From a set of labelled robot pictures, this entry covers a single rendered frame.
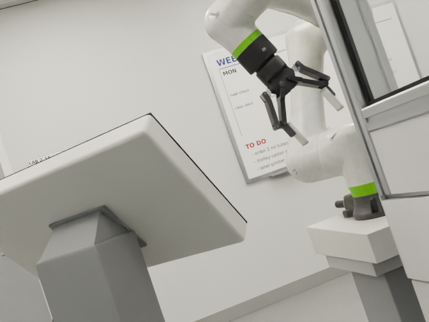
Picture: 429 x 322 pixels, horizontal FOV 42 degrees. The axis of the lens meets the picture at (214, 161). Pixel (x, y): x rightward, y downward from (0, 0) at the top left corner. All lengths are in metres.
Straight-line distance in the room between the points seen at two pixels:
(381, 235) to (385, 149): 0.46
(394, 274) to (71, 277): 0.79
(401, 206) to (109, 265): 0.50
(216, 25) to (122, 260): 0.63
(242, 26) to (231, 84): 3.12
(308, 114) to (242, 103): 2.89
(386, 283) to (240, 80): 3.25
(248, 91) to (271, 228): 1.11
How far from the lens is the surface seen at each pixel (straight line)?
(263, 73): 1.38
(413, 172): 0.86
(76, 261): 1.03
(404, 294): 1.47
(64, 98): 4.37
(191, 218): 1.02
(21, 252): 1.27
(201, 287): 4.36
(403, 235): 0.95
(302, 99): 1.63
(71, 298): 1.07
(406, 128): 0.84
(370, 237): 1.32
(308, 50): 1.71
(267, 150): 4.47
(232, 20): 1.37
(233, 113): 4.44
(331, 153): 1.49
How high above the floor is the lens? 1.06
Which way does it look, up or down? 2 degrees up
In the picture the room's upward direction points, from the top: 19 degrees counter-clockwise
